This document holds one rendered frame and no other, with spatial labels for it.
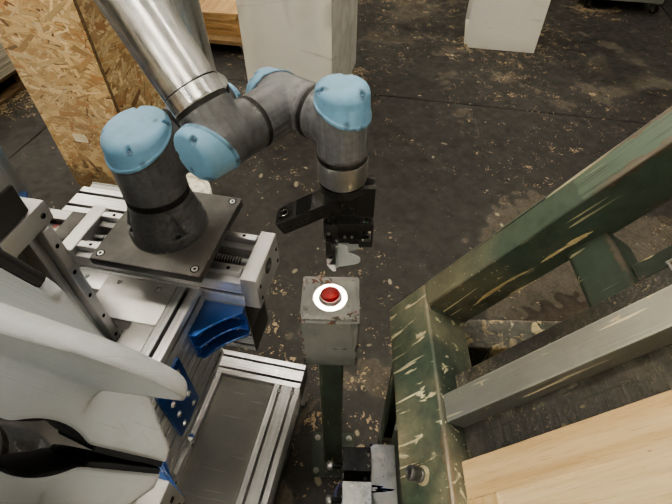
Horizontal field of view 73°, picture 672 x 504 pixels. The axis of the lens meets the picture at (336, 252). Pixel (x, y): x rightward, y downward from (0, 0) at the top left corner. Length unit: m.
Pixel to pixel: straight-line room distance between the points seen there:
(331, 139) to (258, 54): 2.44
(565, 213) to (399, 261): 1.49
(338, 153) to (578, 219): 0.42
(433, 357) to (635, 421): 0.35
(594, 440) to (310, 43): 2.57
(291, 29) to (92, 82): 1.16
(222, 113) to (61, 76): 1.85
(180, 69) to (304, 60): 2.38
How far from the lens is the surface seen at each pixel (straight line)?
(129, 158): 0.80
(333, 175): 0.65
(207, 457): 1.58
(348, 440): 1.76
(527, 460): 0.76
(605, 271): 0.84
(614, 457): 0.70
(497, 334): 1.10
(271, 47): 2.99
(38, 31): 2.36
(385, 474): 0.97
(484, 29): 4.35
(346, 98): 0.59
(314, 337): 0.93
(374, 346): 1.94
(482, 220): 2.55
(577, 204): 0.82
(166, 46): 0.61
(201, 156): 0.58
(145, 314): 0.95
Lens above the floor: 1.67
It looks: 47 degrees down
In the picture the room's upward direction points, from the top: straight up
